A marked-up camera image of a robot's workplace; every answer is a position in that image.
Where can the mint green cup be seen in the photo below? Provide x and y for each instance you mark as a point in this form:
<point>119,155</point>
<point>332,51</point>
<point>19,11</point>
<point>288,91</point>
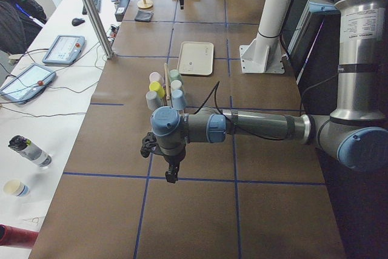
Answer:
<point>174,75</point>

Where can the seated person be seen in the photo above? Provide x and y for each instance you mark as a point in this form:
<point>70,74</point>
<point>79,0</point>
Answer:
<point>21,22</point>

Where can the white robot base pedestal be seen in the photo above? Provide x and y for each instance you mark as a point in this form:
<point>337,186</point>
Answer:
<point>263,54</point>

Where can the aluminium frame post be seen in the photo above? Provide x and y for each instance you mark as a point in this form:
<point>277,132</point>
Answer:
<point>98,28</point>

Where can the paper cup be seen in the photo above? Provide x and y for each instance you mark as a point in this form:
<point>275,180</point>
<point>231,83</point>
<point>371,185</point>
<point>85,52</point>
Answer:
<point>16,188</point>

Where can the grey folded cloth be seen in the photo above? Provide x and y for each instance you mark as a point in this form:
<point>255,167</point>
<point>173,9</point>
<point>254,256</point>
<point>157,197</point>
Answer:
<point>143,16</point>

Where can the yellow cup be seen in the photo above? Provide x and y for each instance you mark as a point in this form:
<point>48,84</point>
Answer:
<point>158,88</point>

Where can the light blue cup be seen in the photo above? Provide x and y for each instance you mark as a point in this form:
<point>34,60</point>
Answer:
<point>178,100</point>

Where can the teach pendant tablet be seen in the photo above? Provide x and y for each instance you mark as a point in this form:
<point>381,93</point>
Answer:
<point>64,51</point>
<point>28,84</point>

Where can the black computer mouse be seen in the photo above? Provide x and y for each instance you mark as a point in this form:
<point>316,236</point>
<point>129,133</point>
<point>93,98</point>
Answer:
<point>77,21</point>

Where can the water bottle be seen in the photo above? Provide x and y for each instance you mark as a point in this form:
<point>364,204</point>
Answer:
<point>29,150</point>

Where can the wooden rack handle rod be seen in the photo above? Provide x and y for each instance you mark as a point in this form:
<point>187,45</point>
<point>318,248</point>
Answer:
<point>167,85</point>

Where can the red object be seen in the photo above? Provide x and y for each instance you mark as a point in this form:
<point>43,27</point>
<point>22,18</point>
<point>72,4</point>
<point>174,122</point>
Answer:
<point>17,237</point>

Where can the grey cup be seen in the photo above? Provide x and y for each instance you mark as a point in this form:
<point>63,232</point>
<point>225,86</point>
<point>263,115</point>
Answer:
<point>153,100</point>

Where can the pink cup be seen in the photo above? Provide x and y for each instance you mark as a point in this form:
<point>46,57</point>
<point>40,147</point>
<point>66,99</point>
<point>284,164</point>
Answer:
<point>156,77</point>

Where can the beige cup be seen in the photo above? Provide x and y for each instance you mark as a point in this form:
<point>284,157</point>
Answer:
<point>176,85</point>

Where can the cream rabbit tray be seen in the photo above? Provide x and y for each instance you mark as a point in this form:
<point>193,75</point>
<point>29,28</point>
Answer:
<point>196,58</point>

